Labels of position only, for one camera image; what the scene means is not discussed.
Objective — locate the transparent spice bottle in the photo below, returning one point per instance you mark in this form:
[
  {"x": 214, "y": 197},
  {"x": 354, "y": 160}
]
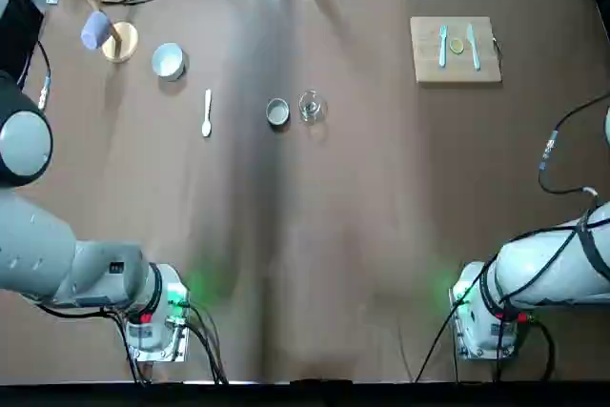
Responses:
[{"x": 312, "y": 109}]

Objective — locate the green plastic spoon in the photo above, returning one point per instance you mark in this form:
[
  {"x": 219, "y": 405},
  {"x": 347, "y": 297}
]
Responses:
[{"x": 207, "y": 111}]

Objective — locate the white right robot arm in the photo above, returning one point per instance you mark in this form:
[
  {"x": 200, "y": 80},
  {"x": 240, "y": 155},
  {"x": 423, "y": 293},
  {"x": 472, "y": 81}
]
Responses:
[{"x": 548, "y": 264}]

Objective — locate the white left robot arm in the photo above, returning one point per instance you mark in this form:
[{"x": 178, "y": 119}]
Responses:
[{"x": 33, "y": 245}]

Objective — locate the wooden cutting board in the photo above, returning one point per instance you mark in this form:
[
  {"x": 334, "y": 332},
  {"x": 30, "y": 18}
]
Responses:
[{"x": 429, "y": 64}]

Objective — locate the white round bowl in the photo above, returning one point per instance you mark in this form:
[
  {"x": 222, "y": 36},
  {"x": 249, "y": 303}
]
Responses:
[{"x": 168, "y": 61}]

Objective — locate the green plastic fork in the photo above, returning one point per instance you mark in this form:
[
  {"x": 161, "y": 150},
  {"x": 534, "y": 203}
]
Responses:
[{"x": 443, "y": 47}]

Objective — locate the yellow lemon slice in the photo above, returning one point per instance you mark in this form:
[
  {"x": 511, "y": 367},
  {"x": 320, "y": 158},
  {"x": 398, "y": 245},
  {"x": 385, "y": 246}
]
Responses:
[{"x": 457, "y": 45}]

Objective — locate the green plastic knife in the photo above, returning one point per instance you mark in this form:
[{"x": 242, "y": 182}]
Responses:
[{"x": 473, "y": 47}]

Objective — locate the wooden mug tree stand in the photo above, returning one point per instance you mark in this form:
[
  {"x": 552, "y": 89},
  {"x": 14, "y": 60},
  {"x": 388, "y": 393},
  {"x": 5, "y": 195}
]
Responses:
[{"x": 125, "y": 45}]

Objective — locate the purple mug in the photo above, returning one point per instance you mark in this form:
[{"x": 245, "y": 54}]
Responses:
[{"x": 95, "y": 30}]

